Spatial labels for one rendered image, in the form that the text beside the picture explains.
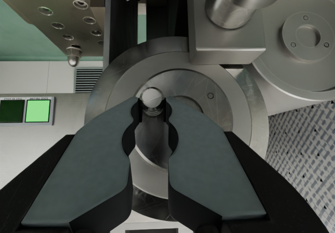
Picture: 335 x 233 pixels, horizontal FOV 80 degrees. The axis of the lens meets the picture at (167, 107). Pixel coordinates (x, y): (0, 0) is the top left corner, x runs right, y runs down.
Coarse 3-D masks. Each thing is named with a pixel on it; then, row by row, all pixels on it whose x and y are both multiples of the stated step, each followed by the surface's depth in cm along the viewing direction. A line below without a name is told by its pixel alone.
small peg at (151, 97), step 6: (144, 90) 11; (150, 90) 11; (156, 90) 11; (144, 96) 11; (150, 96) 11; (156, 96) 11; (162, 96) 11; (144, 102) 11; (150, 102) 11; (156, 102) 11; (162, 102) 11; (144, 108) 11; (150, 108) 11; (156, 108) 11; (162, 108) 13; (150, 114) 13; (156, 114) 13
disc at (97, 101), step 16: (144, 48) 17; (160, 48) 17; (176, 48) 17; (112, 64) 17; (128, 64) 17; (224, 64) 17; (240, 64) 17; (112, 80) 16; (240, 80) 17; (96, 96) 16; (256, 96) 17; (96, 112) 16; (256, 112) 16; (256, 128) 16; (256, 144) 16; (144, 192) 15; (144, 208) 15; (160, 208) 15
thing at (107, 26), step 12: (108, 0) 19; (120, 0) 23; (132, 0) 35; (108, 12) 18; (120, 12) 23; (132, 12) 35; (108, 24) 18; (120, 24) 23; (132, 24) 34; (108, 36) 18; (120, 36) 23; (132, 36) 34; (108, 48) 18; (120, 48) 23; (108, 60) 18
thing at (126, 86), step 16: (144, 64) 16; (160, 64) 16; (176, 64) 16; (192, 64) 16; (208, 64) 16; (128, 80) 16; (144, 80) 16; (224, 80) 16; (112, 96) 16; (128, 96) 16; (240, 96) 16; (240, 112) 16; (240, 128) 16; (144, 160) 15; (144, 176) 15; (160, 176) 15; (160, 192) 14
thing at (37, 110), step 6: (30, 102) 48; (36, 102) 48; (42, 102) 48; (48, 102) 48; (30, 108) 48; (36, 108) 48; (42, 108) 48; (48, 108) 48; (30, 114) 47; (36, 114) 47; (42, 114) 47; (30, 120) 47; (36, 120) 47; (42, 120) 47
